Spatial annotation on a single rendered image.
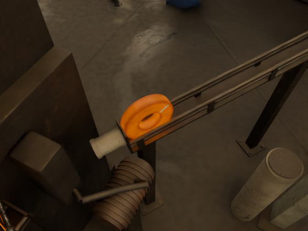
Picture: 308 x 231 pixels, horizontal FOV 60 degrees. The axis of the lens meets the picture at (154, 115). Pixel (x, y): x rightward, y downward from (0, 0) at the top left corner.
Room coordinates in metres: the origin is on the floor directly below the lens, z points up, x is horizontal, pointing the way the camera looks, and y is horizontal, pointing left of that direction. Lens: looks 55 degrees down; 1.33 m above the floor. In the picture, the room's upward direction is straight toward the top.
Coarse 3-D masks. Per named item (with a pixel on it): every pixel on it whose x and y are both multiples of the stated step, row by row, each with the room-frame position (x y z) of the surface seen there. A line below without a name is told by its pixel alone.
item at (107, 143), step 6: (108, 132) 0.40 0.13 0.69; (114, 132) 0.39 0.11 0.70; (120, 132) 0.39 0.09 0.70; (96, 138) 0.38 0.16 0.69; (102, 138) 0.38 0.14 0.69; (108, 138) 0.37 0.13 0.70; (114, 138) 0.37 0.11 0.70; (120, 138) 0.38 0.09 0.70; (96, 144) 0.36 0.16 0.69; (102, 144) 0.36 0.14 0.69; (108, 144) 0.36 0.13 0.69; (114, 144) 0.36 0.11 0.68; (120, 144) 0.37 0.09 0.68; (126, 144) 0.37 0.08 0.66; (96, 150) 0.34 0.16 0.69; (102, 150) 0.35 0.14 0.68; (108, 150) 0.35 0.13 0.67; (102, 156) 0.34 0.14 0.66
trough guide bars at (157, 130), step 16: (304, 32) 0.77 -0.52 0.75; (272, 48) 0.70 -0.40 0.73; (256, 64) 0.68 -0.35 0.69; (288, 64) 0.65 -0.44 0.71; (256, 80) 0.59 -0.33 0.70; (192, 96) 0.54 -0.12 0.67; (224, 96) 0.53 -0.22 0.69; (192, 112) 0.47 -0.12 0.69; (208, 112) 0.50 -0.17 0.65; (160, 128) 0.42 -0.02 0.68; (144, 144) 0.39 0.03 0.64
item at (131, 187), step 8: (128, 184) 0.30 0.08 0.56; (136, 184) 0.29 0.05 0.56; (144, 184) 0.30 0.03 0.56; (72, 192) 0.25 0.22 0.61; (80, 192) 0.26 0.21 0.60; (96, 192) 0.26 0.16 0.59; (104, 192) 0.26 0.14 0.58; (112, 192) 0.27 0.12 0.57; (120, 192) 0.27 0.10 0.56; (80, 200) 0.23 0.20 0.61; (88, 200) 0.24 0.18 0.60
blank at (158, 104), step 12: (156, 96) 0.46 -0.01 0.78; (132, 108) 0.42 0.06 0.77; (144, 108) 0.42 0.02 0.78; (156, 108) 0.43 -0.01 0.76; (168, 108) 0.45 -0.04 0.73; (132, 120) 0.40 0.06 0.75; (156, 120) 0.44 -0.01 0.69; (168, 120) 0.45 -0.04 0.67; (132, 132) 0.40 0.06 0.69; (144, 132) 0.42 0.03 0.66
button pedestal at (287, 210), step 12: (288, 192) 0.40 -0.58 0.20; (300, 192) 0.35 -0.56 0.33; (276, 204) 0.39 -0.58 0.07; (288, 204) 0.34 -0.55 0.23; (300, 204) 0.31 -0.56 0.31; (264, 216) 0.35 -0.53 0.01; (276, 216) 0.32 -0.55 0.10; (288, 216) 0.31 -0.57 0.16; (300, 216) 0.30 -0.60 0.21; (264, 228) 0.29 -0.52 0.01; (276, 228) 0.29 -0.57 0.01; (288, 228) 0.29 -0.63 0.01
